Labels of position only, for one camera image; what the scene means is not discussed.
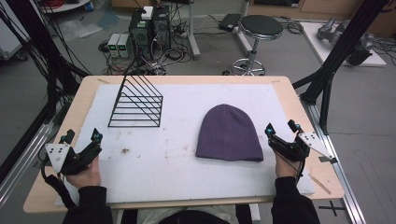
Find grey bench power supply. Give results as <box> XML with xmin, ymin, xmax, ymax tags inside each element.
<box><xmin>106</xmin><ymin>33</ymin><xmax>121</xmax><ymax>59</ymax></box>
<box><xmin>117</xmin><ymin>33</ymin><xmax>131</xmax><ymax>59</ymax></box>

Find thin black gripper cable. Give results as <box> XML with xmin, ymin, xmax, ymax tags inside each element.
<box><xmin>294</xmin><ymin>155</ymin><xmax>308</xmax><ymax>185</ymax></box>

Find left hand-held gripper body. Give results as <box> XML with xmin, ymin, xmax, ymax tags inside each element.
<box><xmin>45</xmin><ymin>143</ymin><xmax>103</xmax><ymax>175</ymax></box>

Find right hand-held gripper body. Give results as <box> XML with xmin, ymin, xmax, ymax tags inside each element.
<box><xmin>267</xmin><ymin>131</ymin><xmax>339</xmax><ymax>165</ymax></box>

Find white metal table leg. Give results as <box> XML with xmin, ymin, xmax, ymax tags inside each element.
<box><xmin>186</xmin><ymin>0</ymin><xmax>202</xmax><ymax>61</ymax></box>
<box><xmin>233</xmin><ymin>0</ymin><xmax>254</xmax><ymax>54</ymax></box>

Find purple knitted beanie hat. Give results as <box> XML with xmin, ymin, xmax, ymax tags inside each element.
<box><xmin>194</xmin><ymin>103</ymin><xmax>265</xmax><ymax>163</ymax></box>

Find person's right hand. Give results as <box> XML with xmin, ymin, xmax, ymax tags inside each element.
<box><xmin>274</xmin><ymin>151</ymin><xmax>302</xmax><ymax>179</ymax></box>

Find black floor cables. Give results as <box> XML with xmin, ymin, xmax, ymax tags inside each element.
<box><xmin>271</xmin><ymin>14</ymin><xmax>305</xmax><ymax>35</ymax></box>

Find black sleeved gripper cable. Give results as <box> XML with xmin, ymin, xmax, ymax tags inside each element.
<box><xmin>39</xmin><ymin>155</ymin><xmax>78</xmax><ymax>210</ymax></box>

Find black round stool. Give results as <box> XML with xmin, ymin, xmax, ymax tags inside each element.
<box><xmin>229</xmin><ymin>14</ymin><xmax>285</xmax><ymax>77</ymax></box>

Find white floor board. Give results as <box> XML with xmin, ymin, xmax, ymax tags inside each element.
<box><xmin>299</xmin><ymin>21</ymin><xmax>388</xmax><ymax>68</ymax></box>

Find person's torso and lap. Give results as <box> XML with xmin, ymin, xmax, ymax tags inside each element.
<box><xmin>120</xmin><ymin>203</ymin><xmax>255</xmax><ymax>224</ymax></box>

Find tangle of floor cables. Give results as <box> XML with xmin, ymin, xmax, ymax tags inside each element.
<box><xmin>98</xmin><ymin>18</ymin><xmax>193</xmax><ymax>77</ymax></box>

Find person's left hand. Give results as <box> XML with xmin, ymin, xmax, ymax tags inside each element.
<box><xmin>65</xmin><ymin>154</ymin><xmax>103</xmax><ymax>189</ymax></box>

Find white felt mat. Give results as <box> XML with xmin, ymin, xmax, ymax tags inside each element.
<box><xmin>55</xmin><ymin>83</ymin><xmax>316</xmax><ymax>207</ymax></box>

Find white round table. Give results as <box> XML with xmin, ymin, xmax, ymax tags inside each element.
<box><xmin>38</xmin><ymin>0</ymin><xmax>93</xmax><ymax>14</ymax></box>

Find white box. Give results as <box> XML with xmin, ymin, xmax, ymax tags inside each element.
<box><xmin>140</xmin><ymin>6</ymin><xmax>154</xmax><ymax>21</ymax></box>

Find black computer tower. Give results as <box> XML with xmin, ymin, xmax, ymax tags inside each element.
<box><xmin>128</xmin><ymin>8</ymin><xmax>154</xmax><ymax>62</ymax></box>
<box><xmin>151</xmin><ymin>5</ymin><xmax>173</xmax><ymax>52</ymax></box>

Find black metal frame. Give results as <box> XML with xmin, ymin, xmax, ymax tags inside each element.
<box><xmin>0</xmin><ymin>0</ymin><xmax>92</xmax><ymax>185</ymax></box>
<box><xmin>291</xmin><ymin>0</ymin><xmax>390</xmax><ymax>135</ymax></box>

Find aluminium rail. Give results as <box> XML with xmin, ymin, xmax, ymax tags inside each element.
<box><xmin>299</xmin><ymin>98</ymin><xmax>368</xmax><ymax>224</ymax></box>
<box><xmin>0</xmin><ymin>121</ymin><xmax>56</xmax><ymax>208</ymax></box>

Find black flat box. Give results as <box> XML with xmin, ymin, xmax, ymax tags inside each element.
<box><xmin>218</xmin><ymin>12</ymin><xmax>243</xmax><ymax>33</ymax></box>

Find black wire rack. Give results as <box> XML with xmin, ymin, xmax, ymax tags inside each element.
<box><xmin>107</xmin><ymin>74</ymin><xmax>164</xmax><ymax>129</ymax></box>

